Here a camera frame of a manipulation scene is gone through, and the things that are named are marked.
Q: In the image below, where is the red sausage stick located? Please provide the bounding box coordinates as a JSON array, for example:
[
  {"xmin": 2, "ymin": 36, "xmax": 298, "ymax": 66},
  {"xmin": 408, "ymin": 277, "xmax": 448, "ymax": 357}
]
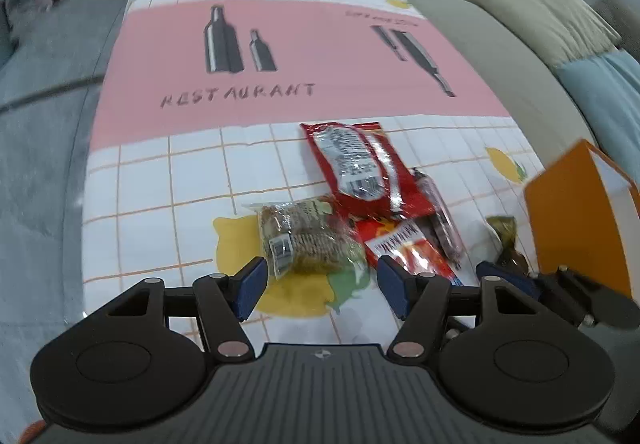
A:
[{"xmin": 411, "ymin": 168, "xmax": 464, "ymax": 269}]

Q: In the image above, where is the pink white checked tablecloth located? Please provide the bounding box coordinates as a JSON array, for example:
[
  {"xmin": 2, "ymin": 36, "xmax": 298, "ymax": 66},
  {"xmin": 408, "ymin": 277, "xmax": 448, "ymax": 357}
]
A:
[{"xmin": 81, "ymin": 0, "xmax": 541, "ymax": 313}]

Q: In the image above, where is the orange round stool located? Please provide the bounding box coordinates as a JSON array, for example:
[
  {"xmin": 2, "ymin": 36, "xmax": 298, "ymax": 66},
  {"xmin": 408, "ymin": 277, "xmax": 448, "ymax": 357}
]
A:
[{"xmin": 17, "ymin": 420, "xmax": 47, "ymax": 444}]

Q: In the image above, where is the light blue cushion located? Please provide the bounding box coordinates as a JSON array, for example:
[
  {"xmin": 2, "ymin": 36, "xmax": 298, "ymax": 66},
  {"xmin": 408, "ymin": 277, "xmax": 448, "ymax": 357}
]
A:
[{"xmin": 555, "ymin": 50, "xmax": 639, "ymax": 183}]

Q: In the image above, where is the beige sofa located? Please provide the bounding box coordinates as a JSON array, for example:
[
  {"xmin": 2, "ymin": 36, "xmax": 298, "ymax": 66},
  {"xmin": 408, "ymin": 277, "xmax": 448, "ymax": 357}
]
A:
[{"xmin": 408, "ymin": 0, "xmax": 600, "ymax": 164}]

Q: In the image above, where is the brown nut bar pack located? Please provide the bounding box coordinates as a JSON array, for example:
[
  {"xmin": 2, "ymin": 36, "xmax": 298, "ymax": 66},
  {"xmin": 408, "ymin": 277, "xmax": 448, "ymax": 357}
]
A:
[{"xmin": 250, "ymin": 195, "xmax": 367, "ymax": 279}]

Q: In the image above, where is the grey patterned cushion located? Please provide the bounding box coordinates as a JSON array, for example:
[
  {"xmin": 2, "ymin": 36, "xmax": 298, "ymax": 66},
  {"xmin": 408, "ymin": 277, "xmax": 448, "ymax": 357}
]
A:
[{"xmin": 593, "ymin": 0, "xmax": 640, "ymax": 60}]

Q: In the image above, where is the large red snack bag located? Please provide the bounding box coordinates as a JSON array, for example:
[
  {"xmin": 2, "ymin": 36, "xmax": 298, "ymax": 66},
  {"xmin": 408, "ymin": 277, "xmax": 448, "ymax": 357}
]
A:
[{"xmin": 302, "ymin": 121, "xmax": 435, "ymax": 219}]

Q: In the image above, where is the beige cushion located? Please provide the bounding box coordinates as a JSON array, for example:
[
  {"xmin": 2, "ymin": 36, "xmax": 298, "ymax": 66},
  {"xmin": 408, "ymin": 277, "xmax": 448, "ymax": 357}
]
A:
[{"xmin": 467, "ymin": 0, "xmax": 622, "ymax": 68}]

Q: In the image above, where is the orange paper box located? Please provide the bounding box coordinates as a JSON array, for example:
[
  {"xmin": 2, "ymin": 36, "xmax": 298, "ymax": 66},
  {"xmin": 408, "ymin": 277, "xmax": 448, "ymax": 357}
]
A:
[{"xmin": 524, "ymin": 140, "xmax": 639, "ymax": 300}]

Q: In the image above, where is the small red snack packet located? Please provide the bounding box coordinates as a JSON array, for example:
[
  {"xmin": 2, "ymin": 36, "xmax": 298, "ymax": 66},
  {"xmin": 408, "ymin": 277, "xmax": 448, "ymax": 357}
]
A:
[{"xmin": 355, "ymin": 217, "xmax": 462, "ymax": 285}]

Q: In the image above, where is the dark candy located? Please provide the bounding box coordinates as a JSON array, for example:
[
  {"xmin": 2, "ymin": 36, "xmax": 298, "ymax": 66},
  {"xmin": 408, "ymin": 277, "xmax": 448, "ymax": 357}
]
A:
[{"xmin": 486, "ymin": 216, "xmax": 529, "ymax": 276}]

